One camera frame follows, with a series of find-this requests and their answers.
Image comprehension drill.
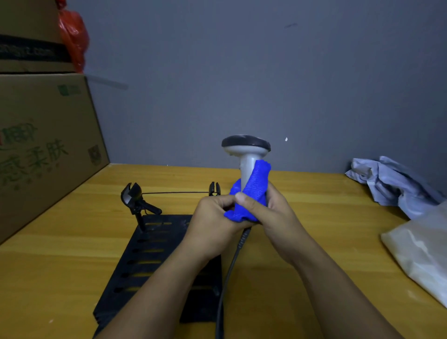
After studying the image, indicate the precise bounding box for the person's left hand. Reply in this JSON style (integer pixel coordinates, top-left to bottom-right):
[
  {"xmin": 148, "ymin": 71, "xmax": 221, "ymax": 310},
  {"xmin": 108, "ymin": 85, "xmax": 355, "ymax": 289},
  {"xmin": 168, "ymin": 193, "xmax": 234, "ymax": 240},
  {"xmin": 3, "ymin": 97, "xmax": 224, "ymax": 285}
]
[{"xmin": 181, "ymin": 194, "xmax": 253, "ymax": 261}]

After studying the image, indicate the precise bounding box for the person's right hand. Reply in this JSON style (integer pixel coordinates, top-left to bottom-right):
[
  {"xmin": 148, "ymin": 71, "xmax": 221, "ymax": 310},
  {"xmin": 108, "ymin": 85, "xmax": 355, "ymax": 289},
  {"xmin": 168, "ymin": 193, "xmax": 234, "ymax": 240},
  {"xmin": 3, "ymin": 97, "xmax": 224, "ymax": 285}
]
[{"xmin": 235, "ymin": 182, "xmax": 309, "ymax": 267}]

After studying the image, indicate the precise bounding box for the blue cleaning cloth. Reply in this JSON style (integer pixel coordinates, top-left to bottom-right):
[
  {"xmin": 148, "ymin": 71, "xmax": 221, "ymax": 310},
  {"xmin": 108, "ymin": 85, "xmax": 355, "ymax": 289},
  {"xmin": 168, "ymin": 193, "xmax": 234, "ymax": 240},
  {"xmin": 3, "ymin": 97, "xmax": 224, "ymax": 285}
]
[{"xmin": 223, "ymin": 159, "xmax": 272, "ymax": 223}]

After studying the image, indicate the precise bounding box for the grey handheld barcode scanner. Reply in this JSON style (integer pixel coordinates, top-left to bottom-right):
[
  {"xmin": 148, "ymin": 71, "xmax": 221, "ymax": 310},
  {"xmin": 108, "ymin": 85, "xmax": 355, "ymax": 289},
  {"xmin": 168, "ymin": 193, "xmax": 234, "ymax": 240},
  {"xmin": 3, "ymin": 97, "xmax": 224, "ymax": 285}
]
[{"xmin": 221, "ymin": 135, "xmax": 272, "ymax": 192}]

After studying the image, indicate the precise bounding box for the person's left forearm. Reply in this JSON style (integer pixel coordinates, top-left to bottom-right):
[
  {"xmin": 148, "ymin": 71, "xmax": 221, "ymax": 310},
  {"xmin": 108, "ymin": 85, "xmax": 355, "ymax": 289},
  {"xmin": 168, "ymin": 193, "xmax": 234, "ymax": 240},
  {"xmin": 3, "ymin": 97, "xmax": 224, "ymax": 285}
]
[{"xmin": 94, "ymin": 240, "xmax": 218, "ymax": 339}]

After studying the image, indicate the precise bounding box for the person's right forearm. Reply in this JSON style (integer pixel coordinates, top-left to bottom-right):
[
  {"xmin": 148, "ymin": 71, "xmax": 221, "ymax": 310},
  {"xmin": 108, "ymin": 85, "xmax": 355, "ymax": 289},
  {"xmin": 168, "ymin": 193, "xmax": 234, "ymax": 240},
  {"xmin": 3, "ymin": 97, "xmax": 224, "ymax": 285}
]
[{"xmin": 290, "ymin": 239, "xmax": 404, "ymax": 339}]

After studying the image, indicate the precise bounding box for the black slotted plastic stand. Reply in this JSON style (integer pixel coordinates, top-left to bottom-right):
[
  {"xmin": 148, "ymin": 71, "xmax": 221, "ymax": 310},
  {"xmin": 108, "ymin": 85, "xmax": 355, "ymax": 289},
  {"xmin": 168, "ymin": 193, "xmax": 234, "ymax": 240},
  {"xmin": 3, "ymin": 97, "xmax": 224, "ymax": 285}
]
[{"xmin": 92, "ymin": 214, "xmax": 224, "ymax": 339}]

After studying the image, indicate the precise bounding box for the crumpled grey-blue plastic bag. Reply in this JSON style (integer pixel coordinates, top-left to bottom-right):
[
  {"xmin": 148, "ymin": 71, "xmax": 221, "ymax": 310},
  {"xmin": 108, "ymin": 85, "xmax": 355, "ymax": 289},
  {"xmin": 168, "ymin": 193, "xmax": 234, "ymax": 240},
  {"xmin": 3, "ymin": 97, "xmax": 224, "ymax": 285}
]
[{"xmin": 345, "ymin": 156, "xmax": 446, "ymax": 221}]

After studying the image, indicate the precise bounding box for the white translucent plastic bag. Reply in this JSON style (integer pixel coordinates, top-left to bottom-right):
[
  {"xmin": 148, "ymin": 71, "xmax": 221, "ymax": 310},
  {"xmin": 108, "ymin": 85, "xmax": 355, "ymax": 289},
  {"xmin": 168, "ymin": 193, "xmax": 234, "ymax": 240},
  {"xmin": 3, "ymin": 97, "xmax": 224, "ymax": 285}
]
[{"xmin": 380, "ymin": 200, "xmax": 447, "ymax": 310}]

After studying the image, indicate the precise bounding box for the large printed cardboard box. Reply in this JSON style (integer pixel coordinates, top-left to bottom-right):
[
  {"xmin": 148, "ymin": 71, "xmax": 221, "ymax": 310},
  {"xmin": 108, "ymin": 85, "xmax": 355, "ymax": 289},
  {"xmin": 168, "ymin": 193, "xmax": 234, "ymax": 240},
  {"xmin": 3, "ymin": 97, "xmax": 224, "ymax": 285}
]
[{"xmin": 0, "ymin": 73, "xmax": 111, "ymax": 245}]

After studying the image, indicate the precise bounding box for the red plastic bag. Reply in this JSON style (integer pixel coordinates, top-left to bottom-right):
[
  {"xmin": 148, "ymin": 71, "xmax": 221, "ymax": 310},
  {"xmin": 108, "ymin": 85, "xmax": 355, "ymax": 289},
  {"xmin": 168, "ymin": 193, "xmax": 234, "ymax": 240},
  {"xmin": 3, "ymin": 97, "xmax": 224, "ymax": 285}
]
[{"xmin": 55, "ymin": 0, "xmax": 90, "ymax": 74}]

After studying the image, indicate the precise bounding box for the cardboard box with black band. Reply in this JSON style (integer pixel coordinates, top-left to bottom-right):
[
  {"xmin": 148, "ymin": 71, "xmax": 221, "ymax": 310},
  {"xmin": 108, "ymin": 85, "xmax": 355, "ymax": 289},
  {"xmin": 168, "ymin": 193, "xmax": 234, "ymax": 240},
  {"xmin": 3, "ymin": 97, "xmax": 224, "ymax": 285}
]
[{"xmin": 0, "ymin": 0, "xmax": 77, "ymax": 74}]

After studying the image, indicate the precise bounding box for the black scanner cable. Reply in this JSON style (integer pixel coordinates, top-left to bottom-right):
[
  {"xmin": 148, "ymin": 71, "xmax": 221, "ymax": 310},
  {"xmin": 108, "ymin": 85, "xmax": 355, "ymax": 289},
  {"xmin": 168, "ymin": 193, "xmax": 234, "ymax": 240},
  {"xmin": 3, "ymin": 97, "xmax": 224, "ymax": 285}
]
[{"xmin": 214, "ymin": 226, "xmax": 253, "ymax": 339}]

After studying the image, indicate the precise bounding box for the large black clip on post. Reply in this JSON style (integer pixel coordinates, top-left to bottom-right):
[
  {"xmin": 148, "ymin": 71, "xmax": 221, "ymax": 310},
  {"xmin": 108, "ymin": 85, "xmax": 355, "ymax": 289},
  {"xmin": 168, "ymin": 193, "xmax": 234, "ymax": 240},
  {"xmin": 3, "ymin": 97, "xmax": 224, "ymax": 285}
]
[{"xmin": 120, "ymin": 182, "xmax": 163, "ymax": 233}]

